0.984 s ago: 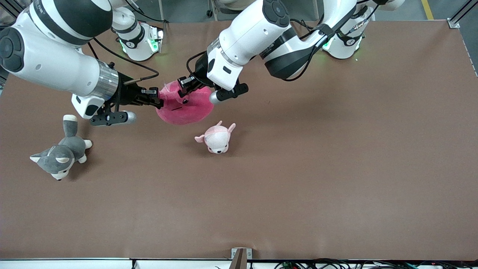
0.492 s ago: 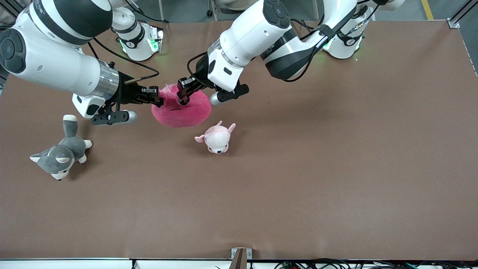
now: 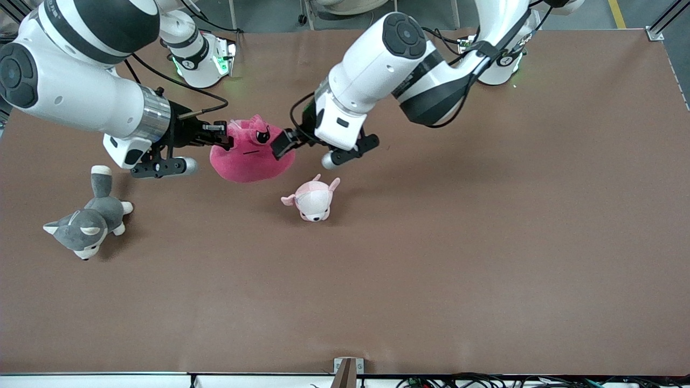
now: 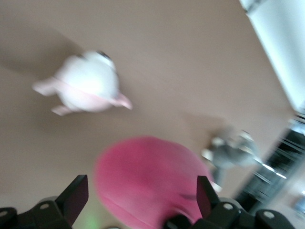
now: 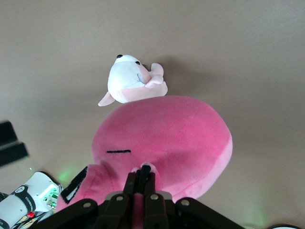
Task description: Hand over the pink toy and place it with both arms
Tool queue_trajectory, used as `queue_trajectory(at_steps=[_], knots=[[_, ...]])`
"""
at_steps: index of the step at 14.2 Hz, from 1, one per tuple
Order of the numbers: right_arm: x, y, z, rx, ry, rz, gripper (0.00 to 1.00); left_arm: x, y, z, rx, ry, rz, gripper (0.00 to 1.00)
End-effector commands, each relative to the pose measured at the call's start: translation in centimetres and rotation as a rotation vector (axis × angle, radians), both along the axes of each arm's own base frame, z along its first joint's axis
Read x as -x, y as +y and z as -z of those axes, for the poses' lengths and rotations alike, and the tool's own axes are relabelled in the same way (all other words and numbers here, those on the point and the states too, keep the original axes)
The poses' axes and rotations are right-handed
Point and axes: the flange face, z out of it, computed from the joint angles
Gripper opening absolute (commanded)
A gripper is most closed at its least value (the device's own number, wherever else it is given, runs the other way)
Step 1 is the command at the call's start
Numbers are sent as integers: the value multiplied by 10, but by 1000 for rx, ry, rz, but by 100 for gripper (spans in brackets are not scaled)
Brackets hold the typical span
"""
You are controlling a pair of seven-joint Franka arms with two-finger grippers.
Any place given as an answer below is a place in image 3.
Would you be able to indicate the metal bracket with brown post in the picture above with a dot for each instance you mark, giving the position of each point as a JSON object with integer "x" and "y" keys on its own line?
{"x": 347, "y": 372}

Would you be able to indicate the pale pink dog plush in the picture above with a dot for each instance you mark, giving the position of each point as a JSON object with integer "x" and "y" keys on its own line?
{"x": 314, "y": 202}

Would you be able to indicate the beige round base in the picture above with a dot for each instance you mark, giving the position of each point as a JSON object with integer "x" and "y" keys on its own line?
{"x": 347, "y": 5}

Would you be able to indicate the white table edge rail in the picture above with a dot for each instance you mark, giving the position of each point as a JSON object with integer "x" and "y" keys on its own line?
{"x": 97, "y": 380}

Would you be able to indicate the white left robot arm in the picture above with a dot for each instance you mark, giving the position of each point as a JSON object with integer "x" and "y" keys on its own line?
{"x": 388, "y": 70}

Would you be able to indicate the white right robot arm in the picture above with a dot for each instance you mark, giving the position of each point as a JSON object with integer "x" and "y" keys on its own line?
{"x": 70, "y": 91}

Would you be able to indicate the aluminium frame post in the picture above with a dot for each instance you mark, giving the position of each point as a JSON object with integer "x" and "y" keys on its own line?
{"x": 666, "y": 21}

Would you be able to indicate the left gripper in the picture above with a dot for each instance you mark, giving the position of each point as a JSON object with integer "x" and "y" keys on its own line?
{"x": 299, "y": 137}

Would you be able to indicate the hot pink round plush toy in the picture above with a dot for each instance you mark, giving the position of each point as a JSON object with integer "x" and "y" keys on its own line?
{"x": 245, "y": 161}

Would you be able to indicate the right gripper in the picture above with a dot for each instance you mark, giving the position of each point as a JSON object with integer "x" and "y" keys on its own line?
{"x": 184, "y": 132}

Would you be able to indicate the grey white husky plush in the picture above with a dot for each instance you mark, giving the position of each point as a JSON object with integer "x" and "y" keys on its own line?
{"x": 89, "y": 221}

